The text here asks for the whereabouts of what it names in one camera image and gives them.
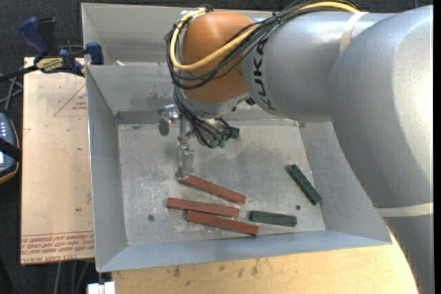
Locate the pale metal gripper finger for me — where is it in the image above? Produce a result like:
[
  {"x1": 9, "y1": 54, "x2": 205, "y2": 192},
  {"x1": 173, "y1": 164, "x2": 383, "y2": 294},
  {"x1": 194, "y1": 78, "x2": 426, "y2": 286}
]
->
[
  {"x1": 181, "y1": 145, "x2": 195, "y2": 179},
  {"x1": 175, "y1": 146, "x2": 184, "y2": 181}
]

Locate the grey metal bin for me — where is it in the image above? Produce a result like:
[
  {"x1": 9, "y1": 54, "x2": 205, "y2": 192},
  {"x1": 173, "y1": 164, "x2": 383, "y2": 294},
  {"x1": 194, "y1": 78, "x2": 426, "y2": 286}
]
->
[{"x1": 81, "y1": 2, "x2": 393, "y2": 273}]

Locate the red-brown flat block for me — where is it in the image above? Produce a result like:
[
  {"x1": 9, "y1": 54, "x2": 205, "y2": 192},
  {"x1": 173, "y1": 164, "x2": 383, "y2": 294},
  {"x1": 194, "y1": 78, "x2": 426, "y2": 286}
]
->
[
  {"x1": 185, "y1": 210, "x2": 260, "y2": 237},
  {"x1": 177, "y1": 174, "x2": 247, "y2": 206},
  {"x1": 167, "y1": 197, "x2": 240, "y2": 218}
]

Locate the dark green flat block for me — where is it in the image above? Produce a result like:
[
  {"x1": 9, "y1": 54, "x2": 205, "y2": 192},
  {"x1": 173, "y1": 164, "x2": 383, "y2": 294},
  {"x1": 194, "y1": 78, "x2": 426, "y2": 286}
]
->
[
  {"x1": 248, "y1": 210, "x2": 298, "y2": 229},
  {"x1": 285, "y1": 164, "x2": 323, "y2": 207}
]

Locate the brown cardboard board red print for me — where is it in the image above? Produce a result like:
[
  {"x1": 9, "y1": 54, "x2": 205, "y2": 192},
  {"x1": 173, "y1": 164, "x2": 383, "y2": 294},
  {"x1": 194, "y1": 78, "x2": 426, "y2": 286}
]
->
[{"x1": 20, "y1": 56, "x2": 96, "y2": 266}]

